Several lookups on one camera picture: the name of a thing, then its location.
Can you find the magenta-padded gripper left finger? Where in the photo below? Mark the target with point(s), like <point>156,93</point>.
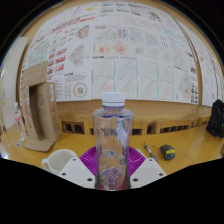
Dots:
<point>75,171</point>

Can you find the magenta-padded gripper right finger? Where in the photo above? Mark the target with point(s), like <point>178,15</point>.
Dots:
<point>146,171</point>

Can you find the clear bottle with wide cap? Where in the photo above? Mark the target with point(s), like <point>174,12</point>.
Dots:
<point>112,133</point>

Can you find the dark pen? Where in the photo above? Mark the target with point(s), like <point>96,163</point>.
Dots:
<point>150,152</point>

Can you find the white ceramic mug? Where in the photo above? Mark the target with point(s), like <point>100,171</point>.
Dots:
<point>56,161</point>

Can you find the black and yellow tape measure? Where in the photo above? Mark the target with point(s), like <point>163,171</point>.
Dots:
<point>167,152</point>

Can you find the small colourful sticker card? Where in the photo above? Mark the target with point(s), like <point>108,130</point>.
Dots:
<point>23,136</point>
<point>19,143</point>
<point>9,144</point>

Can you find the brown cardboard box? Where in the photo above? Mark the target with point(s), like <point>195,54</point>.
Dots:
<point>46,110</point>

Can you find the black bag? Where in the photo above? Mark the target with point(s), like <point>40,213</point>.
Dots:
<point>216,118</point>

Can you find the wall poster with diagram grid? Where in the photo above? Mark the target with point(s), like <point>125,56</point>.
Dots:
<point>143,60</point>

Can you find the wall poster with red drawings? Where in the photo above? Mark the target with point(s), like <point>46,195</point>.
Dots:
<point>210,76</point>

